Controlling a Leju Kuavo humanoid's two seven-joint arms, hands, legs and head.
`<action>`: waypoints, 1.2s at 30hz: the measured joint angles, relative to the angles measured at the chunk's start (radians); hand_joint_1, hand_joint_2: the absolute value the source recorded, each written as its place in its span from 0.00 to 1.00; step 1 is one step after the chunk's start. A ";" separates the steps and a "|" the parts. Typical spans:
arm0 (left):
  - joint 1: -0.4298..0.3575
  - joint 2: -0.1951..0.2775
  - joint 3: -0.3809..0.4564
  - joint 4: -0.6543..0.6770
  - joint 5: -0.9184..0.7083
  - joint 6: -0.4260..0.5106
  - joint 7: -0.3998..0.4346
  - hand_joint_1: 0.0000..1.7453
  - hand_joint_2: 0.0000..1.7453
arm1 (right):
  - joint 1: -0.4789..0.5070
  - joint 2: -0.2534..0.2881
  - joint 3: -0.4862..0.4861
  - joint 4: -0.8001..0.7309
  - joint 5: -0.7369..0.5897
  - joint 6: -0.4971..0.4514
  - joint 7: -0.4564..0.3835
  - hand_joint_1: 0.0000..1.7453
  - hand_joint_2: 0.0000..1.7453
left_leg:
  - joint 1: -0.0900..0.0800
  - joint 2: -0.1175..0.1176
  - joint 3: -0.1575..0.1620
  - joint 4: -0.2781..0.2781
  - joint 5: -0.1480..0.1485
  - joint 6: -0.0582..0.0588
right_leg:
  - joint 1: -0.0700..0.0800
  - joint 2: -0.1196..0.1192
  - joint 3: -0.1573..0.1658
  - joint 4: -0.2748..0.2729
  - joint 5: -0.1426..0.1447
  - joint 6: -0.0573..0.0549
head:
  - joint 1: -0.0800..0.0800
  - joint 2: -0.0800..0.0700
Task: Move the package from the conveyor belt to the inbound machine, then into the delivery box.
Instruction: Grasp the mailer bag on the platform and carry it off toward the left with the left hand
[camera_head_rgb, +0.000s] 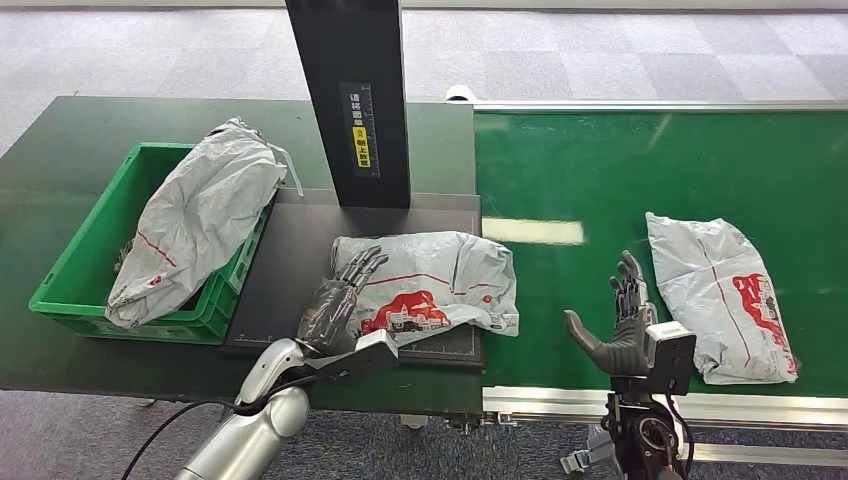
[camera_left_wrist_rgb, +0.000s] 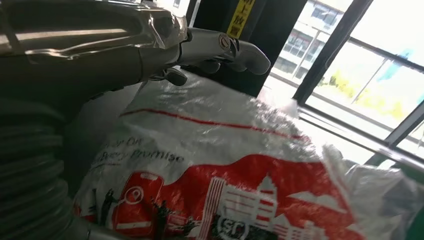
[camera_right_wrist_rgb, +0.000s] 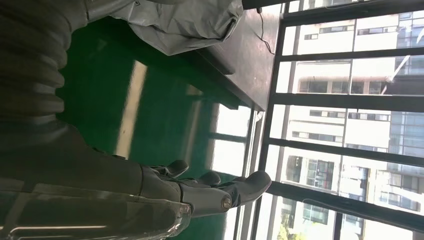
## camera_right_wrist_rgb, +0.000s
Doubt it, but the green conveyor belt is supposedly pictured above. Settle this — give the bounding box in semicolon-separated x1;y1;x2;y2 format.
55;15;263;240

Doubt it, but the dark green table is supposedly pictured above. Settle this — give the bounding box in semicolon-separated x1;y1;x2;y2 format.
194;7;284;113

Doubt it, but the white building outside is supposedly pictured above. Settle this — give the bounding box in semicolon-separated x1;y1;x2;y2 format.
211;0;424;240

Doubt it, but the black machine cable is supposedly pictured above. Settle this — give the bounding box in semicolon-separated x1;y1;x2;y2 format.
255;6;277;57

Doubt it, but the dark window frame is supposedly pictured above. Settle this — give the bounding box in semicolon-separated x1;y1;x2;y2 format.
231;0;424;240

